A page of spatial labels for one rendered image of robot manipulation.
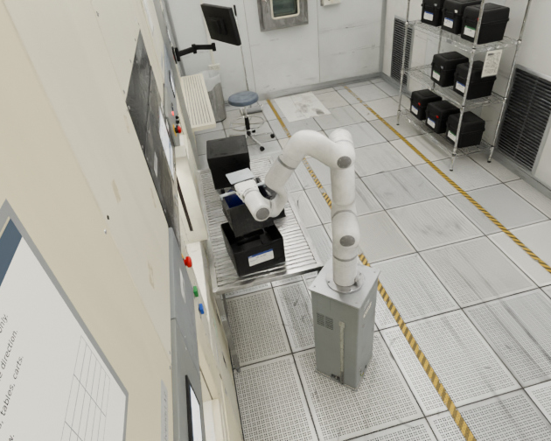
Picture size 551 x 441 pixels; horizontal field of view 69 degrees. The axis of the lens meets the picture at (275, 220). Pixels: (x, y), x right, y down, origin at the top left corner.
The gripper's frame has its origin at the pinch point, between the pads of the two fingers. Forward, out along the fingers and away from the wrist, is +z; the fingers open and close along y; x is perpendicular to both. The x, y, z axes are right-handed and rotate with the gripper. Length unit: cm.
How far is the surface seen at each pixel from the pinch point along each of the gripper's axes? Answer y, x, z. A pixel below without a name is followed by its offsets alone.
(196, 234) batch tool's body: -27.7, -33.1, 12.7
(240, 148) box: 20, -25, 79
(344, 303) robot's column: 27, -50, -53
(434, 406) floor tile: 66, -126, -85
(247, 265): -7.9, -43.2, -13.9
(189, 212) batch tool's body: -27.8, -17.9, 12.7
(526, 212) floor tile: 245, -127, 21
